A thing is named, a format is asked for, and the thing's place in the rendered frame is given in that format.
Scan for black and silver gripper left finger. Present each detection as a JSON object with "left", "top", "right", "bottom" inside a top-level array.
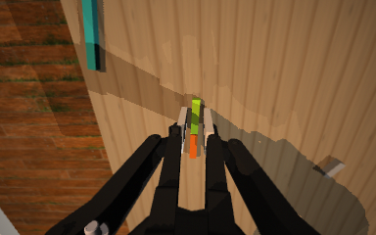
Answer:
[{"left": 44, "top": 107, "right": 188, "bottom": 235}]

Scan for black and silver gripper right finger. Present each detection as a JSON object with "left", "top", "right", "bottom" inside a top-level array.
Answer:
[{"left": 203, "top": 108, "right": 321, "bottom": 235}]

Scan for lime green rod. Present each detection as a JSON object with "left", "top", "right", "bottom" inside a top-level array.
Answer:
[{"left": 191, "top": 98, "right": 200, "bottom": 134}]

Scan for orange rod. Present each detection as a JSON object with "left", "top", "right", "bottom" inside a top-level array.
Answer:
[{"left": 189, "top": 134, "right": 198, "bottom": 159}]

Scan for turquoise rod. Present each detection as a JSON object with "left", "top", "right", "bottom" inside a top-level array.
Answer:
[{"left": 82, "top": 0, "right": 100, "bottom": 71}]

